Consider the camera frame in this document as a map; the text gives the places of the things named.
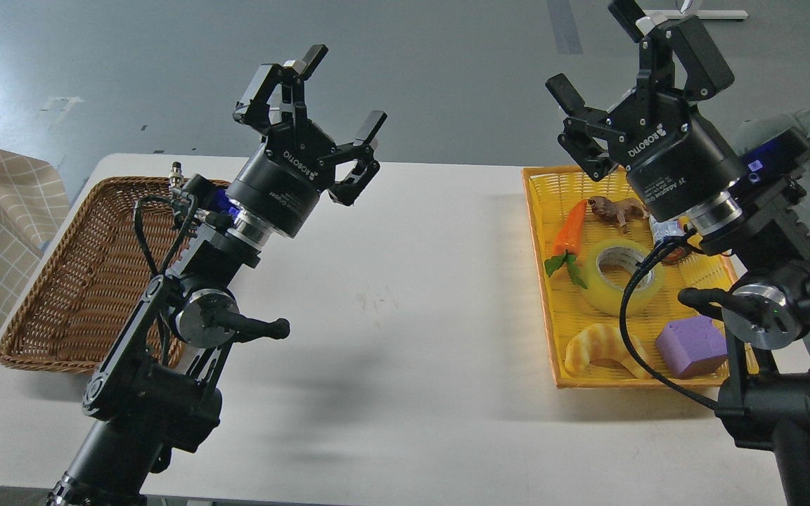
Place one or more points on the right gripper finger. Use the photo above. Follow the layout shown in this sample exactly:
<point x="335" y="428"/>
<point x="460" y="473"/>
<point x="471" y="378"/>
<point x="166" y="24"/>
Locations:
<point x="679" y="62"/>
<point x="588" y="135"/>

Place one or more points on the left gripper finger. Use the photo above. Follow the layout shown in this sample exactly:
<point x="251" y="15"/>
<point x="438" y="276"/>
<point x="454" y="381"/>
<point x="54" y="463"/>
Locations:
<point x="361" y="151"/>
<point x="274" y="98"/>

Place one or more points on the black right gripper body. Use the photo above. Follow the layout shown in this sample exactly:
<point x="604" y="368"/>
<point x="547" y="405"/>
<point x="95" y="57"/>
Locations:
<point x="677" y="158"/>

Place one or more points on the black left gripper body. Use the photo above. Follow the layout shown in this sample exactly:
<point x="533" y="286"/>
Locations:
<point x="280" y="182"/>

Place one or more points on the yellow tape roll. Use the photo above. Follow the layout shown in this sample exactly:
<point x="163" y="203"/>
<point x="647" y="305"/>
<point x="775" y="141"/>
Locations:
<point x="607" y="270"/>

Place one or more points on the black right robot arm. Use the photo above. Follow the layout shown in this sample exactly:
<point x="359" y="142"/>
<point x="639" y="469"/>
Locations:
<point x="764" y="403"/>

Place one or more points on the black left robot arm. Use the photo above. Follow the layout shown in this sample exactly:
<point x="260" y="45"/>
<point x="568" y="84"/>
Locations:
<point x="156" y="389"/>

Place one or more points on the small blue can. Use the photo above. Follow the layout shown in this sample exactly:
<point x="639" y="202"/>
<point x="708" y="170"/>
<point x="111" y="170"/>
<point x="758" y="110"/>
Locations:
<point x="662" y="231"/>

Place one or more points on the brown toy animal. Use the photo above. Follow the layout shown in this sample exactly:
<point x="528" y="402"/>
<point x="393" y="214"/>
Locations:
<point x="618" y="212"/>

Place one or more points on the white stand base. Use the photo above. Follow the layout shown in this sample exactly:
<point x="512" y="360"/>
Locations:
<point x="684" y="9"/>

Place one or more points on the orange toy carrot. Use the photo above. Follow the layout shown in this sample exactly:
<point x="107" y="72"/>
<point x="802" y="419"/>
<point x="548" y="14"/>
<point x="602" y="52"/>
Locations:
<point x="567" y="246"/>

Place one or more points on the yellow plastic basket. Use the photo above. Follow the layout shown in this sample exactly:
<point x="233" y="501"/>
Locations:
<point x="551" y="192"/>

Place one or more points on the purple foam block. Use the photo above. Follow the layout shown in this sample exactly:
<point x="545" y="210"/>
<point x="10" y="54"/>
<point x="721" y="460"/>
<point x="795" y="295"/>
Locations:
<point x="692" y="347"/>

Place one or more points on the toy croissant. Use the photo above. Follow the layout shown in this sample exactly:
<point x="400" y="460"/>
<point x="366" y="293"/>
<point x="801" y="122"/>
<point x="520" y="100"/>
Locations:
<point x="600" y="341"/>

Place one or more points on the brown wicker basket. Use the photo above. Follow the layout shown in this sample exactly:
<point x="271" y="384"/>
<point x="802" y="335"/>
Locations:
<point x="76" y="308"/>

